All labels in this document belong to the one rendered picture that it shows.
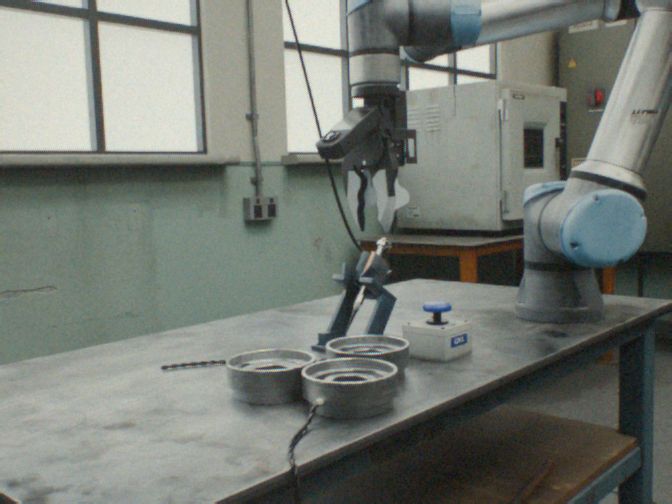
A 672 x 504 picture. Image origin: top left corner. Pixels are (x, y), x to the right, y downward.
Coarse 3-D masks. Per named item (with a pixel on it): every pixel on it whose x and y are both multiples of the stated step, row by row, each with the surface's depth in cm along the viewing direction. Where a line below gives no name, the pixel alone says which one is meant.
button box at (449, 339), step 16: (416, 320) 105; (432, 320) 102; (448, 320) 102; (416, 336) 101; (432, 336) 99; (448, 336) 98; (464, 336) 101; (416, 352) 101; (432, 352) 99; (448, 352) 99; (464, 352) 102
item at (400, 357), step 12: (348, 336) 97; (360, 336) 98; (372, 336) 98; (384, 336) 97; (336, 348) 96; (372, 348) 95; (396, 348) 95; (408, 348) 91; (384, 360) 88; (396, 360) 89; (408, 360) 91
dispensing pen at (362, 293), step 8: (384, 240) 111; (384, 248) 112; (360, 256) 110; (368, 256) 109; (360, 264) 109; (360, 272) 108; (352, 280) 109; (360, 288) 109; (360, 296) 108; (360, 304) 108; (352, 312) 108; (352, 320) 107; (344, 336) 106
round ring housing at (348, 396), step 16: (304, 368) 82; (320, 368) 84; (336, 368) 85; (352, 368) 86; (368, 368) 85; (384, 368) 83; (304, 384) 79; (320, 384) 76; (336, 384) 76; (352, 384) 75; (368, 384) 76; (384, 384) 77; (336, 400) 76; (352, 400) 76; (368, 400) 76; (384, 400) 77; (336, 416) 77; (352, 416) 76; (368, 416) 77
